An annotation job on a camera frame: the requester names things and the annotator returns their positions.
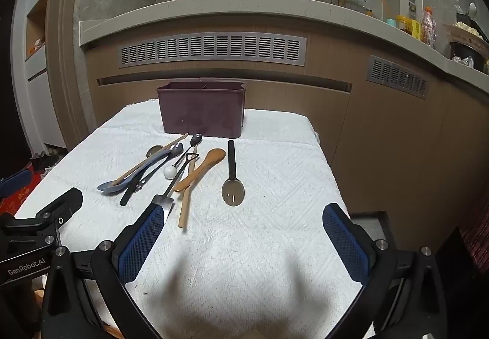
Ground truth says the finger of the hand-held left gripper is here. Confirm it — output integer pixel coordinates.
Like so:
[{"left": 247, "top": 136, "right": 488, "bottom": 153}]
[
  {"left": 0, "top": 170, "right": 32, "bottom": 196},
  {"left": 0, "top": 187, "right": 84, "bottom": 247}
]

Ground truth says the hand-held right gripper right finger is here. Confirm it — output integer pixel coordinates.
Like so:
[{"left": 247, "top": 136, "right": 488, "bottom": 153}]
[{"left": 322, "top": 202, "right": 449, "bottom": 339}]

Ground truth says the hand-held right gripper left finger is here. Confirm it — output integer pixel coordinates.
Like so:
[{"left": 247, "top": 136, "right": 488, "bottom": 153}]
[{"left": 41, "top": 203, "right": 169, "bottom": 339}]

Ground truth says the shovel-shaped metal spoon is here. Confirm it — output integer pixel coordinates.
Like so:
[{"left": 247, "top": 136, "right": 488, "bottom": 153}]
[{"left": 151, "top": 151, "right": 200, "bottom": 212}]

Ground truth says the blue-grey plastic spoon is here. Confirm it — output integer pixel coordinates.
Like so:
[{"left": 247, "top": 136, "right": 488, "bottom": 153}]
[{"left": 97, "top": 144, "right": 184, "bottom": 196}]

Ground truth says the wooden chopstick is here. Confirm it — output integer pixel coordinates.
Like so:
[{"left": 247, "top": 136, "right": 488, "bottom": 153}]
[
  {"left": 114, "top": 133, "right": 189, "bottom": 187},
  {"left": 178, "top": 144, "right": 198, "bottom": 229}
]

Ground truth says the wooden spoon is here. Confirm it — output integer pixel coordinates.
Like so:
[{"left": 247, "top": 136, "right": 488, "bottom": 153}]
[{"left": 173, "top": 148, "right": 227, "bottom": 193}]

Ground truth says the black-handled slotted spoon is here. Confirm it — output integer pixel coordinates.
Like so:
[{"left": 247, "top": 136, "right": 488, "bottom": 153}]
[{"left": 221, "top": 140, "right": 245, "bottom": 207}]

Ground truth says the maroon plastic utensil holder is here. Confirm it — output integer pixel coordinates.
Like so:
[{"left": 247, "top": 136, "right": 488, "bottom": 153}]
[{"left": 156, "top": 81, "right": 246, "bottom": 140}]

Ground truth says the red printed box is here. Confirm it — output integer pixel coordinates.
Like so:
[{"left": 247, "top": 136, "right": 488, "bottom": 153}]
[{"left": 0, "top": 156, "right": 48, "bottom": 218}]

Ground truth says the metal spoon with white ball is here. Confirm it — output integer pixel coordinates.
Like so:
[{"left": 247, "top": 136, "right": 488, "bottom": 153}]
[{"left": 164, "top": 133, "right": 203, "bottom": 180}]

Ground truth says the short grey vent grille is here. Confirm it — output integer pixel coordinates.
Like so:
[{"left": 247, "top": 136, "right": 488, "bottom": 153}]
[{"left": 366, "top": 55, "right": 429, "bottom": 99}]

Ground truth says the long grey vent grille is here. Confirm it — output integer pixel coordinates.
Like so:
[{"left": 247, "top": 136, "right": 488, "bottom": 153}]
[{"left": 120, "top": 33, "right": 307, "bottom": 69}]

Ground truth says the black pot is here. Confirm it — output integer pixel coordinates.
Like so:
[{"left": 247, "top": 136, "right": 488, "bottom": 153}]
[{"left": 448, "top": 41, "right": 487, "bottom": 69}]

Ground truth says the yellow jar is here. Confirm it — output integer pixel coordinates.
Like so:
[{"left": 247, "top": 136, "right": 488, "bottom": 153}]
[{"left": 395, "top": 15, "right": 421, "bottom": 38}]

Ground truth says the plastic bottle with orange cap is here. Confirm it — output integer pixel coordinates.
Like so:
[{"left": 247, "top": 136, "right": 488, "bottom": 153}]
[{"left": 421, "top": 6, "right": 438, "bottom": 48}]

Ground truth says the glass pot lid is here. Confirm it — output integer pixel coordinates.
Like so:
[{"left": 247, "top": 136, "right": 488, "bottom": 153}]
[{"left": 340, "top": 0, "right": 383, "bottom": 21}]

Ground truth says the beige basket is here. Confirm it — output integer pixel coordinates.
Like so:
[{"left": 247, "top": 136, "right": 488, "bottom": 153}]
[{"left": 443, "top": 20, "right": 489, "bottom": 54}]

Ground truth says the grey kitchen counter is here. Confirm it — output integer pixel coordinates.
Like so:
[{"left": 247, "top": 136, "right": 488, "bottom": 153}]
[{"left": 78, "top": 0, "right": 489, "bottom": 86}]

